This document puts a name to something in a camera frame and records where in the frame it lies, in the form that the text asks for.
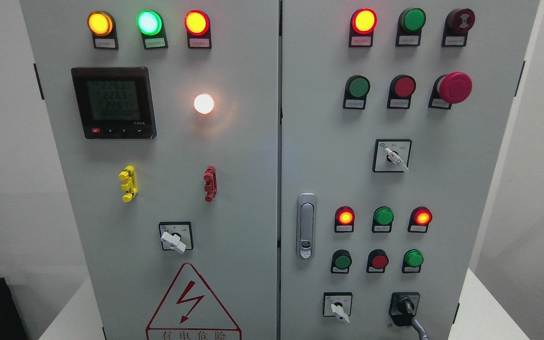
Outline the black knob selector switch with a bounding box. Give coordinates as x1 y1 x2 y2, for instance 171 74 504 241
389 292 420 327

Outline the red test terminal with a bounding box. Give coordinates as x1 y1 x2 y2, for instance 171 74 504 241
203 165 218 203

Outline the red lit indicator lower left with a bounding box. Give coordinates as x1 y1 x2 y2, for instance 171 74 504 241
334 206 356 233

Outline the white lit indicator light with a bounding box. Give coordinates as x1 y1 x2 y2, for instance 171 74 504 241
194 94 214 115

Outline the green push button lower left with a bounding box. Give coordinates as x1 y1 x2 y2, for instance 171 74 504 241
331 249 352 274

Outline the green push button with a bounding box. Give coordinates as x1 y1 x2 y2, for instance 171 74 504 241
401 249 425 273
343 75 371 110
331 249 352 274

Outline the green push button upper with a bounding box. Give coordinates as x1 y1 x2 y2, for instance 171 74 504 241
343 75 371 110

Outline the green indicator lower middle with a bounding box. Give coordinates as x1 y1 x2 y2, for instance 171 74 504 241
372 206 394 234

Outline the grey left cabinet door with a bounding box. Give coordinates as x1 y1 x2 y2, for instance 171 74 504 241
21 0 279 340

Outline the grey cabinet door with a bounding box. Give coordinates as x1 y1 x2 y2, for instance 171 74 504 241
21 0 279 340
279 0 539 340

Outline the grey right cabinet door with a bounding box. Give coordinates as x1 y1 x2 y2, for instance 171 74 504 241
279 0 539 340

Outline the red push button lower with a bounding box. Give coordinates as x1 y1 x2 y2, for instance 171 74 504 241
365 249 389 273

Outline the red push button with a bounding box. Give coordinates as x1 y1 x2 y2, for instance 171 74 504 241
387 75 416 109
365 249 389 273

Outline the yellow test terminal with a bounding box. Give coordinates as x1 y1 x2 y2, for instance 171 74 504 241
118 164 138 203

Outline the red push button upper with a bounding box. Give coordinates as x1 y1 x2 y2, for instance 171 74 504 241
387 75 416 109

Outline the red indicator lower right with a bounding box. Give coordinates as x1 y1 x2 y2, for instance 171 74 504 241
408 206 433 234

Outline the red electrical warning sticker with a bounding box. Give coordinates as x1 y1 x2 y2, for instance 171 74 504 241
145 263 242 340

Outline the red lit indicator light left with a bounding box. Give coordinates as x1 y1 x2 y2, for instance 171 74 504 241
184 9 212 49

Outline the green push button lower right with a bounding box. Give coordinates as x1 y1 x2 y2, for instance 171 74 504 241
401 249 425 273

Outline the black digital power meter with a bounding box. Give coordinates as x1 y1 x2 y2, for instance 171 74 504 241
71 67 157 139

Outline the red lit indicator top right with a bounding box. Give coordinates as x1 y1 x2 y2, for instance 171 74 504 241
349 8 377 48

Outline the green lit indicator light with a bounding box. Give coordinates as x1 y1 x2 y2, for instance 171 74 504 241
136 9 168 50

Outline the red emergency stop button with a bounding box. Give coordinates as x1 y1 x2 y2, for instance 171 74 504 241
429 72 473 110

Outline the green indicator top right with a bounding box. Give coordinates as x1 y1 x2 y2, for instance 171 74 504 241
395 7 426 47

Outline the yellow indicator light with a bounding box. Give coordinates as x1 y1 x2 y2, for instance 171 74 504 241
87 11 119 50

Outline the dark red buzzer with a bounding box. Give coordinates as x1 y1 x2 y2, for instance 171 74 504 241
441 8 476 47

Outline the silver door latch handle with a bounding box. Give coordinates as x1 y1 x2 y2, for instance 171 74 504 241
296 192 317 260

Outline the white selector switch left door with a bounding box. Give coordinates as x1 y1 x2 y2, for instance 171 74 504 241
158 221 194 254

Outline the white selector switch upper right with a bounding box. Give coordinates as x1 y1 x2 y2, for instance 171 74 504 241
372 138 412 173

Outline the white selector switch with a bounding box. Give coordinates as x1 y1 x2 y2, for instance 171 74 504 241
372 138 412 173
323 292 353 323

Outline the white selector switch bottom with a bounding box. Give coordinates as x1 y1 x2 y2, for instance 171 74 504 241
323 292 353 323

